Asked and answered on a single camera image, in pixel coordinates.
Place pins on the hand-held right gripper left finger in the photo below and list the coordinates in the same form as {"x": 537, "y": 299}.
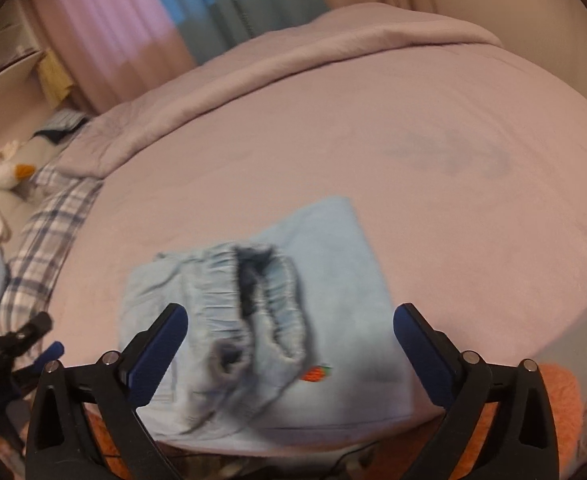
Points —
{"x": 158, "y": 355}

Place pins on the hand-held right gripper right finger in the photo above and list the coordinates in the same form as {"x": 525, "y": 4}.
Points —
{"x": 418, "y": 355}

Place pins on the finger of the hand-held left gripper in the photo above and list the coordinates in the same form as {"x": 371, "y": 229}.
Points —
{"x": 51, "y": 351}
{"x": 33, "y": 327}

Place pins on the light blue pants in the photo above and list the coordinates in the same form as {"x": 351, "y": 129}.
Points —
{"x": 333, "y": 270}

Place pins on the plaid pillow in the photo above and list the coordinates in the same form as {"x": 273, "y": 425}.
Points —
{"x": 48, "y": 240}

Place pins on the blue striped cloth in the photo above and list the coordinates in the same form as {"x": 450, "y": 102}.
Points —
{"x": 63, "y": 122}

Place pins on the pink sheeted bed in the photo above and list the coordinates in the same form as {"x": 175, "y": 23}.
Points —
{"x": 423, "y": 135}

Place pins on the yellow cloth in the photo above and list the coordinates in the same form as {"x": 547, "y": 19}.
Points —
{"x": 56, "y": 80}

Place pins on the pink duvet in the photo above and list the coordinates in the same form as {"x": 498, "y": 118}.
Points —
{"x": 273, "y": 70}

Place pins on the pink blue sheer curtain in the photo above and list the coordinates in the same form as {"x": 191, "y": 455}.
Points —
{"x": 123, "y": 25}

